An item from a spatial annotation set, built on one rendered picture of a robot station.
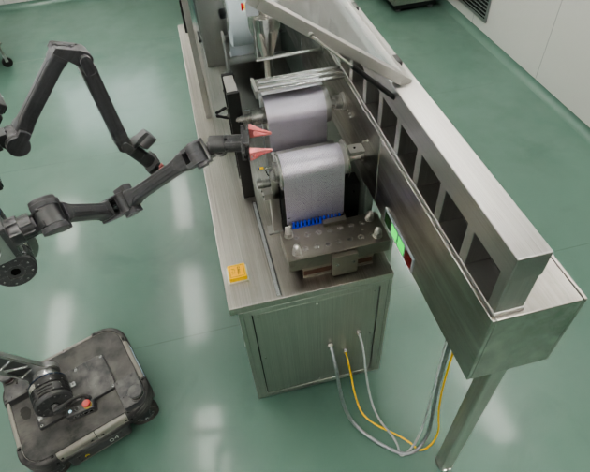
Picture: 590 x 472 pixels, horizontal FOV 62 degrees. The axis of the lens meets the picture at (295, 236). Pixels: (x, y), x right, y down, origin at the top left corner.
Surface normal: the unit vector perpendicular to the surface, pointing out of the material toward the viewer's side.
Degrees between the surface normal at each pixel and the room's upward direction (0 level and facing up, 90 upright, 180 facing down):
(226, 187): 0
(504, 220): 0
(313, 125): 92
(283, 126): 92
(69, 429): 0
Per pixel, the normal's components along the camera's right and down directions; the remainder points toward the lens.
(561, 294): -0.05, -0.67
